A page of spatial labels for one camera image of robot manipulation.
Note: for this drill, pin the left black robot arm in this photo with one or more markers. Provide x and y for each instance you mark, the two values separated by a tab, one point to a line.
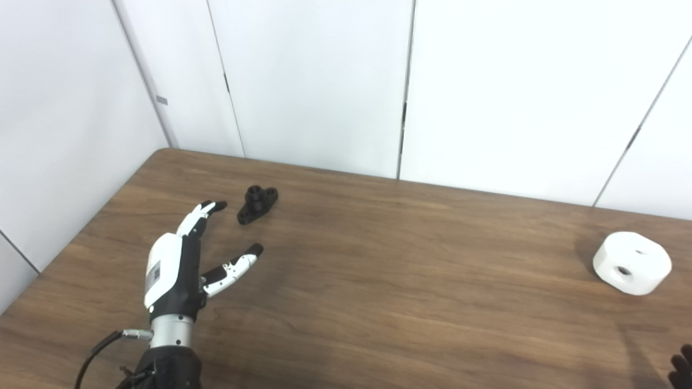
170	362

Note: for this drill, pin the round white plastic piece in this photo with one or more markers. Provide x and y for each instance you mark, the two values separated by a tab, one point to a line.
632	265

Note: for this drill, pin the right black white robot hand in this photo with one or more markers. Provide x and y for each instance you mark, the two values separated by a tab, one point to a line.
684	370

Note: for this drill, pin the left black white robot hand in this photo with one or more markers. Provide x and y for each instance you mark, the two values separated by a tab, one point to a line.
165	270

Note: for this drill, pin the black plastic holder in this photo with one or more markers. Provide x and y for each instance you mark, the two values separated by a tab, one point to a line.
254	205

